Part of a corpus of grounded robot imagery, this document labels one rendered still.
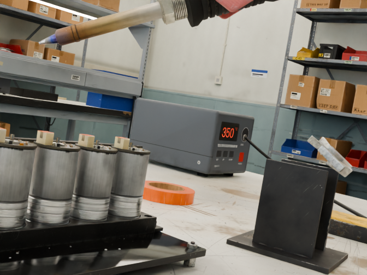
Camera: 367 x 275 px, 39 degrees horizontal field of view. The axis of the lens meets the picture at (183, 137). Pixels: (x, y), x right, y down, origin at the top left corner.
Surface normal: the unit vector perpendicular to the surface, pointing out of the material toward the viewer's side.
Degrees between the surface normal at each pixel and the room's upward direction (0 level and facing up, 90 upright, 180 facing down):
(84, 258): 0
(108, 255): 0
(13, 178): 90
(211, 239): 0
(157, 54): 90
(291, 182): 90
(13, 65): 90
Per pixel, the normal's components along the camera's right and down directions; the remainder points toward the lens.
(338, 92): -0.62, -0.05
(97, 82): 0.76, 0.16
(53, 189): 0.38, 0.11
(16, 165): 0.60, 0.14
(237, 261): 0.16, -0.99
